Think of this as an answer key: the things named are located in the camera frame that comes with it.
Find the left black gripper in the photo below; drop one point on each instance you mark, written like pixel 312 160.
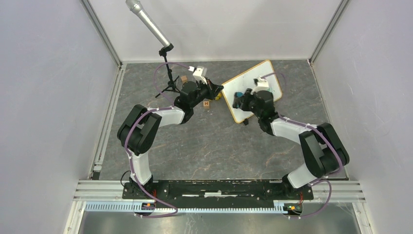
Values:
pixel 213 89

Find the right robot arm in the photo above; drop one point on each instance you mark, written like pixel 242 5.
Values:
pixel 323 152

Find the blue whiteboard eraser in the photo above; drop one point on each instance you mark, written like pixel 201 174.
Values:
pixel 238 95

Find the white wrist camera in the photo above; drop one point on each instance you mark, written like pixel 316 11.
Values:
pixel 199 73
pixel 261 84

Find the silver microphone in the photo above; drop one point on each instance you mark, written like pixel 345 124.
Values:
pixel 136 7

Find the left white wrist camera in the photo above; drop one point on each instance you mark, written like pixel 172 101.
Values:
pixel 199 73

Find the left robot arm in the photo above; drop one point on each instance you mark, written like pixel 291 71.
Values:
pixel 138 131

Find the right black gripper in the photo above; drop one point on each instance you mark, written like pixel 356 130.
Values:
pixel 243 101

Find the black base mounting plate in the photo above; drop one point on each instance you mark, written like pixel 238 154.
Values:
pixel 219 194

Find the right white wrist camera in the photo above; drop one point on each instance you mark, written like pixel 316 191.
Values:
pixel 261 84

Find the black tripod mic stand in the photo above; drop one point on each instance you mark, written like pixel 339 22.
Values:
pixel 171 87

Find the aluminium slotted rail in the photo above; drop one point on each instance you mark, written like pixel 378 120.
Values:
pixel 108 196

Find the yellow owl puzzle block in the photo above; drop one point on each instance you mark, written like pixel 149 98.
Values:
pixel 219 96

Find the yellow framed whiteboard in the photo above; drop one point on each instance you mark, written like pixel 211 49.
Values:
pixel 244 81

